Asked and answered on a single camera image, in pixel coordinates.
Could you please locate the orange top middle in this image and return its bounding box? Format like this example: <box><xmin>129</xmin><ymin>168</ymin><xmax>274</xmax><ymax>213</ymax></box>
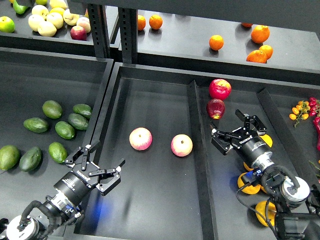
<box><xmin>148</xmin><ymin>14</ymin><xmax>163</xmax><ymax>30</ymax></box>

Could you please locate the black left bin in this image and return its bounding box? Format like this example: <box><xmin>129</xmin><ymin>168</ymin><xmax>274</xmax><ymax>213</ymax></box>
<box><xmin>0</xmin><ymin>47</ymin><xmax>114</xmax><ymax>220</ymax></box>

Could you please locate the pale yellow pear right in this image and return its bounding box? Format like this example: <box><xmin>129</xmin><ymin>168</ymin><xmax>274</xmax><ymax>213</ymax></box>
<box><xmin>62</xmin><ymin>9</ymin><xmax>80</xmax><ymax>26</ymax></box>

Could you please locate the orange cherry tomato bunch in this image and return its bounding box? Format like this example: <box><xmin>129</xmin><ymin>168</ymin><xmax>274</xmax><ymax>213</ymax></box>
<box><xmin>289</xmin><ymin>100</ymin><xmax>310</xmax><ymax>128</ymax></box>

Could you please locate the pink peach on shelf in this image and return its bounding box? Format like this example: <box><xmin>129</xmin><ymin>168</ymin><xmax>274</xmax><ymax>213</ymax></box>
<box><xmin>76</xmin><ymin>16</ymin><xmax>91</xmax><ymax>34</ymax></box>

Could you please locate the light green avocado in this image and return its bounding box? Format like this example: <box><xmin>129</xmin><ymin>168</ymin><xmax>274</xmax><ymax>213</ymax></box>
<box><xmin>0</xmin><ymin>145</ymin><xmax>20</xmax><ymax>171</ymax></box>
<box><xmin>42</xmin><ymin>100</ymin><xmax>63</xmax><ymax>119</ymax></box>

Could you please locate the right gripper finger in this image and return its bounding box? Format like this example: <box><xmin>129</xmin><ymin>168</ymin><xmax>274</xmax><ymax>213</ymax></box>
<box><xmin>209</xmin><ymin>121</ymin><xmax>240</xmax><ymax>155</ymax></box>
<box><xmin>235</xmin><ymin>109</ymin><xmax>267</xmax><ymax>136</ymax></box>

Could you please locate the pink apple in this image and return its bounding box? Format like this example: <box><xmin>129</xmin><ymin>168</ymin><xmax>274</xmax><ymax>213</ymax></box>
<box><xmin>170</xmin><ymin>134</ymin><xmax>193</xmax><ymax>157</ymax></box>
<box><xmin>129</xmin><ymin>127</ymin><xmax>153</xmax><ymax>151</ymax></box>

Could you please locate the black divided right bin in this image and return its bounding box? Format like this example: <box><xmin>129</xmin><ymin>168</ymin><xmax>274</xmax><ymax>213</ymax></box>
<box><xmin>62</xmin><ymin>61</ymin><xmax>320</xmax><ymax>240</ymax></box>

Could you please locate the pink apple right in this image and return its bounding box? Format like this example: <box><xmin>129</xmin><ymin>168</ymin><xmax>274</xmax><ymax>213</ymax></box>
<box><xmin>170</xmin><ymin>134</ymin><xmax>193</xmax><ymax>157</ymax></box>

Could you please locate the black shelf post left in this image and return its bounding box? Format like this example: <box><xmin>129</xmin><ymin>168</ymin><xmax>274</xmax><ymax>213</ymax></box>
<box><xmin>87</xmin><ymin>3</ymin><xmax>111</xmax><ymax>59</ymax></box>

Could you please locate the orange centre shelf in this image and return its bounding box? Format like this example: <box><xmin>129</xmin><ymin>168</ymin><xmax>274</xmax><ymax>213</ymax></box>
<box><xmin>209</xmin><ymin>34</ymin><xmax>224</xmax><ymax>51</ymax></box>

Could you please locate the light green avocado bottom left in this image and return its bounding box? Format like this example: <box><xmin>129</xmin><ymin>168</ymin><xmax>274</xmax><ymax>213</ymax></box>
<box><xmin>0</xmin><ymin>145</ymin><xmax>20</xmax><ymax>171</ymax></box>

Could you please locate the dark red apple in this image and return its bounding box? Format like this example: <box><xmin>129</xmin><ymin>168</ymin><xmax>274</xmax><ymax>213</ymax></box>
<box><xmin>206</xmin><ymin>98</ymin><xmax>225</xmax><ymax>120</ymax></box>

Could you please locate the pale yellow pear front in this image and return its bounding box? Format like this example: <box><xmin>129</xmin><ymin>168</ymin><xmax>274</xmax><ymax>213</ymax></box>
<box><xmin>37</xmin><ymin>21</ymin><xmax>57</xmax><ymax>37</ymax></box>

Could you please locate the orange right small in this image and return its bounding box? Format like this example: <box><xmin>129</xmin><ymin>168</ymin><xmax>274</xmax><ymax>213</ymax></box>
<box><xmin>259</xmin><ymin>44</ymin><xmax>274</xmax><ymax>60</ymax></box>

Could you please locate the red chili pepper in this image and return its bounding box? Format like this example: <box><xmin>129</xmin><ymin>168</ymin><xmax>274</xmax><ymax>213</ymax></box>
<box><xmin>313</xmin><ymin>116</ymin><xmax>320</xmax><ymax>151</ymax></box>

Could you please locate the dark avocado bottom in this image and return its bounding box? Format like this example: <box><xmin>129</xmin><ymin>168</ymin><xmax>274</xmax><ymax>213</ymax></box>
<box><xmin>19</xmin><ymin>146</ymin><xmax>42</xmax><ymax>172</ymax></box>

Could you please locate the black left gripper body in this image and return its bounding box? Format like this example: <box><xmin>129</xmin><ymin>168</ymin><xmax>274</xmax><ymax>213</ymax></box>
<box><xmin>54</xmin><ymin>162</ymin><xmax>100</xmax><ymax>206</ymax></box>

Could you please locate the light green avocado top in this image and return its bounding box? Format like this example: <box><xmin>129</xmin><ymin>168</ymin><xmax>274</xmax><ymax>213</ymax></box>
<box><xmin>42</xmin><ymin>100</ymin><xmax>63</xmax><ymax>119</ymax></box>

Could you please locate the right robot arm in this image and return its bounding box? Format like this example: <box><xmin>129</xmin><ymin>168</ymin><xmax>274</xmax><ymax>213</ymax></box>
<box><xmin>211</xmin><ymin>109</ymin><xmax>320</xmax><ymax>240</ymax></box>

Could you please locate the black shelf post right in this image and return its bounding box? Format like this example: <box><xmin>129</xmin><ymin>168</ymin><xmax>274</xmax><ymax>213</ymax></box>
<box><xmin>118</xmin><ymin>7</ymin><xmax>138</xmax><ymax>64</ymax></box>

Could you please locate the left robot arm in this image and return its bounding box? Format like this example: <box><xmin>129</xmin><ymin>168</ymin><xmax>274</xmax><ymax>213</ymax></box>
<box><xmin>0</xmin><ymin>141</ymin><xmax>126</xmax><ymax>240</ymax></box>

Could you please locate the pink apple left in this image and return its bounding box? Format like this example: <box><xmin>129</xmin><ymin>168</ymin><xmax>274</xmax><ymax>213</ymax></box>
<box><xmin>129</xmin><ymin>127</ymin><xmax>153</xmax><ymax>151</ymax></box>

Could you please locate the dark avocado middle right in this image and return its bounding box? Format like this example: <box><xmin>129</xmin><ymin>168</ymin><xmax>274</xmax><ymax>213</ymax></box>
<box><xmin>67</xmin><ymin>113</ymin><xmax>89</xmax><ymax>131</ymax></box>

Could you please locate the orange front right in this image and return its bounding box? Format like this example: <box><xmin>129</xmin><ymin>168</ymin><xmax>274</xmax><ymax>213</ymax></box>
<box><xmin>246</xmin><ymin>50</ymin><xmax>268</xmax><ymax>64</ymax></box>

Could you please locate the dark avocado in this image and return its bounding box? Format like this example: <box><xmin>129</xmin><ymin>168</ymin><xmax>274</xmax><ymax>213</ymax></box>
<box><xmin>72</xmin><ymin>103</ymin><xmax>92</xmax><ymax>119</ymax></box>
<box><xmin>67</xmin><ymin>113</ymin><xmax>89</xmax><ymax>131</ymax></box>
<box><xmin>19</xmin><ymin>146</ymin><xmax>42</xmax><ymax>172</ymax></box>

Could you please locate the red cherry tomato bunch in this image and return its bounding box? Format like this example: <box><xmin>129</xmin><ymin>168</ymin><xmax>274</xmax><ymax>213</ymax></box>
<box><xmin>308</xmin><ymin>97</ymin><xmax>320</xmax><ymax>117</ymax></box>

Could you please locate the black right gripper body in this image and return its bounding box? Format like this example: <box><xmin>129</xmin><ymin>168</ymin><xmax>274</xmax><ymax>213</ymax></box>
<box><xmin>231</xmin><ymin>128</ymin><xmax>273</xmax><ymax>168</ymax></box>

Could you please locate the bright red apple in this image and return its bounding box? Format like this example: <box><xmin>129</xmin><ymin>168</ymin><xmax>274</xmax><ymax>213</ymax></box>
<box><xmin>208</xmin><ymin>78</ymin><xmax>232</xmax><ymax>101</ymax></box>

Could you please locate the red apple on shelf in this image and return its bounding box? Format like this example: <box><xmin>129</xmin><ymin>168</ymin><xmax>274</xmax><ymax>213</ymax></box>
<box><xmin>70</xmin><ymin>25</ymin><xmax>87</xmax><ymax>41</ymax></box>

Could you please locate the orange under shelf edge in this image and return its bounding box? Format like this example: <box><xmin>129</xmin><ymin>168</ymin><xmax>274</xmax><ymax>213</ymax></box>
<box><xmin>241</xmin><ymin>22</ymin><xmax>253</xmax><ymax>28</ymax></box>

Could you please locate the black shelf post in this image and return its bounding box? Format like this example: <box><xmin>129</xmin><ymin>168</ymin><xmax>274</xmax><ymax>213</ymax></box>
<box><xmin>118</xmin><ymin>7</ymin><xmax>138</xmax><ymax>64</ymax></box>
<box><xmin>87</xmin><ymin>3</ymin><xmax>111</xmax><ymax>59</ymax></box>

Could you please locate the yellow pear with stem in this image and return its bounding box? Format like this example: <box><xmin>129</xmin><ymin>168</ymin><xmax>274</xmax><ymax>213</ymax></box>
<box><xmin>260</xmin><ymin>134</ymin><xmax>273</xmax><ymax>148</ymax></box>

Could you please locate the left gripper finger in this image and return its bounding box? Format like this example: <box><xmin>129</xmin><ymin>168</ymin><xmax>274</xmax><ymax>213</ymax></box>
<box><xmin>88</xmin><ymin>158</ymin><xmax>126</xmax><ymax>196</ymax></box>
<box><xmin>64</xmin><ymin>140</ymin><xmax>101</xmax><ymax>174</ymax></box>

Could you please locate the dark avocado top right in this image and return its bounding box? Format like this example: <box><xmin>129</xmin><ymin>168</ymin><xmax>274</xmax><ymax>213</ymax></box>
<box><xmin>72</xmin><ymin>103</ymin><xmax>92</xmax><ymax>119</ymax></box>

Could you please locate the large orange top right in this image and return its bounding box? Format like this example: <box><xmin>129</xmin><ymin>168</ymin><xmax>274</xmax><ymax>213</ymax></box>
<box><xmin>251</xmin><ymin>25</ymin><xmax>270</xmax><ymax>44</ymax></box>

